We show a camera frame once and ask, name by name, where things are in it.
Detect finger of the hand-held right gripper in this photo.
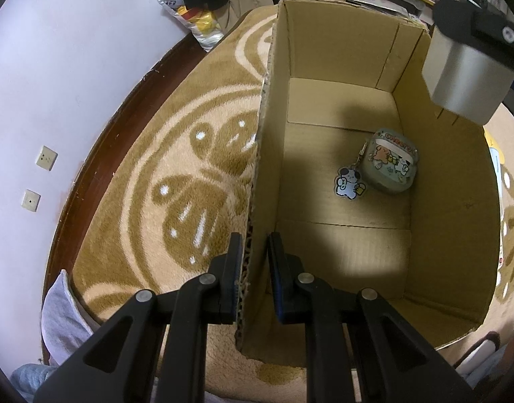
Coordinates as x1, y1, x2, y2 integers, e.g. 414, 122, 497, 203
433, 0, 514, 74

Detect green cartoon earphone case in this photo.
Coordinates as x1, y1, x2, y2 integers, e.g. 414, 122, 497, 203
365, 128, 421, 196

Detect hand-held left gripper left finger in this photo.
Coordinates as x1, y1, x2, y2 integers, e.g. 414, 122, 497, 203
32, 232, 245, 403

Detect dog keychain charm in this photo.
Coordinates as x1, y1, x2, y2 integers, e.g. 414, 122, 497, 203
335, 167, 367, 200

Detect cardboard box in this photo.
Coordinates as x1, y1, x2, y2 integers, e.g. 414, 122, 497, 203
235, 0, 503, 366

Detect grey cloth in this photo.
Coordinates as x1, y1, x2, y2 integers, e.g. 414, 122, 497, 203
41, 269, 101, 366

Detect white cloth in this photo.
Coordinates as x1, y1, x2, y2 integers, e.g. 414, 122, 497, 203
454, 331, 505, 388

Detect light blue cloth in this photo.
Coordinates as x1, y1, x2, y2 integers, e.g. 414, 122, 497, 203
9, 363, 60, 400

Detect beige patterned fluffy rug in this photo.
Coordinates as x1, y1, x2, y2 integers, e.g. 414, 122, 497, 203
70, 8, 514, 403

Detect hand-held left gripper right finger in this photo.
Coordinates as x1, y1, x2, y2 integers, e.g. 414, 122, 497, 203
267, 232, 480, 403

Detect beige wall socket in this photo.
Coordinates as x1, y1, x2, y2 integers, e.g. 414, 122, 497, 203
22, 189, 41, 212
35, 145, 58, 171

